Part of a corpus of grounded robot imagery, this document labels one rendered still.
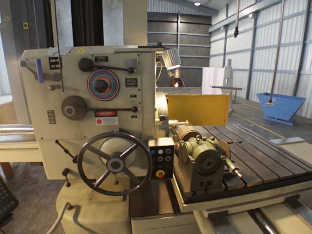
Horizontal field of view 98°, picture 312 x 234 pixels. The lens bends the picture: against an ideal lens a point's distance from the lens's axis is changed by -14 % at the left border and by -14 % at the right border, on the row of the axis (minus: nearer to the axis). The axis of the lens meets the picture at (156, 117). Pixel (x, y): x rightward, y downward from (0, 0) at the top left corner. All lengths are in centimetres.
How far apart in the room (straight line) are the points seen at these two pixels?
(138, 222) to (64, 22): 187
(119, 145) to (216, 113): 326
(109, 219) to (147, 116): 97
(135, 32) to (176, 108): 229
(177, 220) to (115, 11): 194
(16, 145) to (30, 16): 115
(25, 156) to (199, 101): 319
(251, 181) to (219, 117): 279
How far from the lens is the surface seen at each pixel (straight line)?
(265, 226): 154
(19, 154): 171
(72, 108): 92
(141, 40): 159
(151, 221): 155
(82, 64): 88
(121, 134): 73
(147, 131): 98
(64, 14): 175
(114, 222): 155
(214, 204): 127
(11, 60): 198
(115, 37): 159
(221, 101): 392
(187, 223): 166
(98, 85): 83
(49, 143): 115
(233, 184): 129
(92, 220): 158
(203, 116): 380
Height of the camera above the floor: 177
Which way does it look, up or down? 17 degrees down
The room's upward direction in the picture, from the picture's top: straight up
